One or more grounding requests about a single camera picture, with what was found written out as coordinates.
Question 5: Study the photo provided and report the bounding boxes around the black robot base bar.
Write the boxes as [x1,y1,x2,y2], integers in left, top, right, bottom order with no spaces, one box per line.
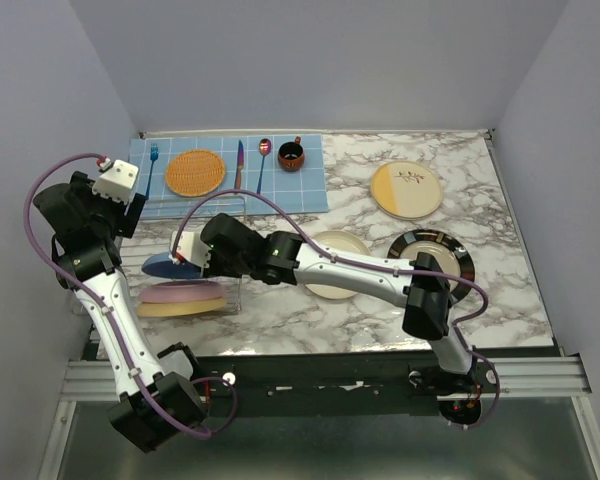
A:
[193,351,499,423]

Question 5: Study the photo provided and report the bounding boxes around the blue metal fork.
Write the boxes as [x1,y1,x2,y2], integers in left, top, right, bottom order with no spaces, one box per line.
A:
[145,143,159,197]

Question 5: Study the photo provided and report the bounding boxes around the iridescent rainbow spoon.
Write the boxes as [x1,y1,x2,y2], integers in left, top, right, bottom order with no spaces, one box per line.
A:
[256,138,272,194]

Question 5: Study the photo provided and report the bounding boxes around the orange and black mug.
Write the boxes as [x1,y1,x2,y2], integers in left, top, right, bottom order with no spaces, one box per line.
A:
[278,136,305,172]

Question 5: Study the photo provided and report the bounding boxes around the yellow plate in rack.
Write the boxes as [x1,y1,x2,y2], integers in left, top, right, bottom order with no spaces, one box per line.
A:
[136,297,227,318]

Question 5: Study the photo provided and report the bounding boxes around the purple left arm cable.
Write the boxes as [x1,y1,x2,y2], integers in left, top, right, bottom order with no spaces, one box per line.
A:
[23,152,239,441]

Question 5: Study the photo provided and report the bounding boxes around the woven wicker round trivet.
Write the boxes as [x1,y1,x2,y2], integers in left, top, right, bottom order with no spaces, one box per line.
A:
[165,149,226,197]

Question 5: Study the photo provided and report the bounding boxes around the blue plate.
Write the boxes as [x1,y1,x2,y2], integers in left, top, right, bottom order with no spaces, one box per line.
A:
[141,252,201,280]

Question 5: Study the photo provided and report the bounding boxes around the aluminium frame rail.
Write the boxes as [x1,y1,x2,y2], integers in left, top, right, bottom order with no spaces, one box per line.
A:
[39,347,600,479]

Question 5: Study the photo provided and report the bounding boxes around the cream and yellow plate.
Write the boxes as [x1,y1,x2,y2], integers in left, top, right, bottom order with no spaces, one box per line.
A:
[370,161,444,220]

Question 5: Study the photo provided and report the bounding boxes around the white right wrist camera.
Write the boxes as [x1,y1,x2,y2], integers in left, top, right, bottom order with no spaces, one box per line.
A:
[169,231,211,269]

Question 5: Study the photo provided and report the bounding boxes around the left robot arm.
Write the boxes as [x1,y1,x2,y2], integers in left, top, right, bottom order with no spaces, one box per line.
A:
[23,167,212,452]

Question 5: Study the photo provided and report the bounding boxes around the blue checked placemat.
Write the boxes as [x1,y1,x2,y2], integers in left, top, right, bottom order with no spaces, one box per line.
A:
[128,133,329,220]

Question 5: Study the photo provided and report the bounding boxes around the steel wire dish rack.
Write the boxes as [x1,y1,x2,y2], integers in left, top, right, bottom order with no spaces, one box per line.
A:
[69,192,251,319]

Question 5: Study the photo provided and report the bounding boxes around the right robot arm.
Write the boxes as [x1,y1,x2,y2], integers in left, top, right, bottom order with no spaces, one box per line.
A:
[201,214,477,392]

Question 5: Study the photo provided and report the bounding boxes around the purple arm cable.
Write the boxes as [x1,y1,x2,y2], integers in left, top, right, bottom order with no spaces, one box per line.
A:
[172,188,501,431]
[23,152,239,441]

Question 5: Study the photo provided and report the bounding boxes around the iridescent rainbow knife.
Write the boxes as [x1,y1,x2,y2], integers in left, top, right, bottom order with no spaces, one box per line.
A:
[234,140,245,189]

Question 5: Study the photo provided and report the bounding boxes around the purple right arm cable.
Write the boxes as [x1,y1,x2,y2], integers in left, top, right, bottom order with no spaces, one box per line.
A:
[172,188,501,431]

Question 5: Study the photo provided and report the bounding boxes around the pink plate in rack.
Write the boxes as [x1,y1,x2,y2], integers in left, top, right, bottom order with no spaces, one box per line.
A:
[138,281,225,304]

